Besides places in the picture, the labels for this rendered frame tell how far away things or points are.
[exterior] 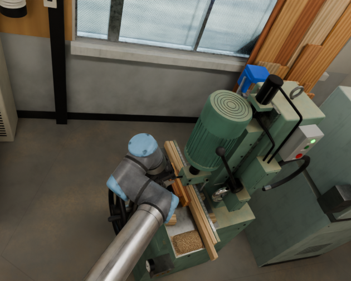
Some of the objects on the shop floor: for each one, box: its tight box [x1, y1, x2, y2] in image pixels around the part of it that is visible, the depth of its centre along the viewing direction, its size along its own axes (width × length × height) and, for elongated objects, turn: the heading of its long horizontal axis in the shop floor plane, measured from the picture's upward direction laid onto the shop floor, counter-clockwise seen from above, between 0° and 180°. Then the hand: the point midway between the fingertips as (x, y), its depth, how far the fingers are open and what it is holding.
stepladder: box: [236, 64, 270, 99], centre depth 230 cm, size 27×25×116 cm
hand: (163, 185), depth 120 cm, fingers closed
